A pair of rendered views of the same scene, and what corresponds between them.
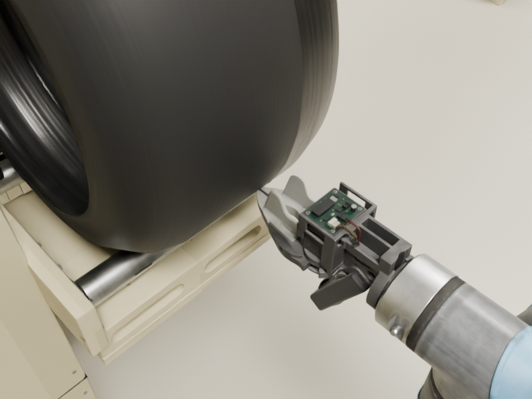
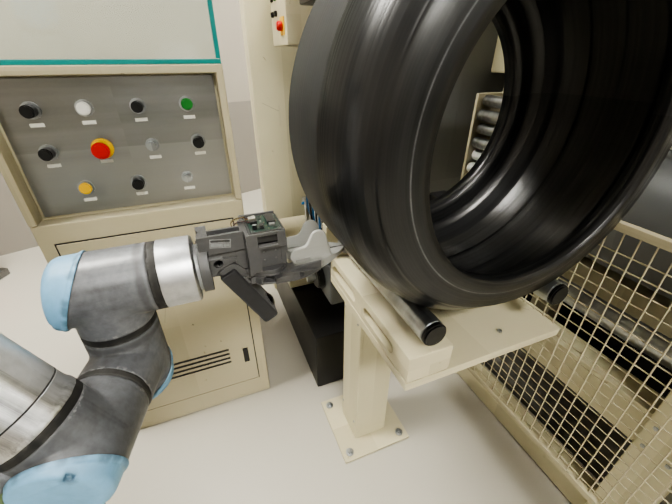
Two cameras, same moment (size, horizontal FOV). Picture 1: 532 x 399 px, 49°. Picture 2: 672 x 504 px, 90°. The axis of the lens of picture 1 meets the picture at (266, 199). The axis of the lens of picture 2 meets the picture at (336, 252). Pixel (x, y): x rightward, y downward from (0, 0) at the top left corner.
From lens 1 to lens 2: 0.85 m
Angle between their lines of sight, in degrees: 81
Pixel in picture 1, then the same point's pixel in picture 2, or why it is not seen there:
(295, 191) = (317, 244)
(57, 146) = (468, 234)
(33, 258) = not seen: hidden behind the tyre
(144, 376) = (434, 461)
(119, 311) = (342, 263)
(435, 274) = (165, 245)
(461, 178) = not seen: outside the picture
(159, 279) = (357, 279)
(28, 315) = not seen: hidden behind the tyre
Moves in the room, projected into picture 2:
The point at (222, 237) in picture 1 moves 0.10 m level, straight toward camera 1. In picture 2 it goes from (379, 312) to (329, 303)
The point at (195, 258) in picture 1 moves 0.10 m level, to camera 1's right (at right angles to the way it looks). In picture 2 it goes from (365, 296) to (348, 327)
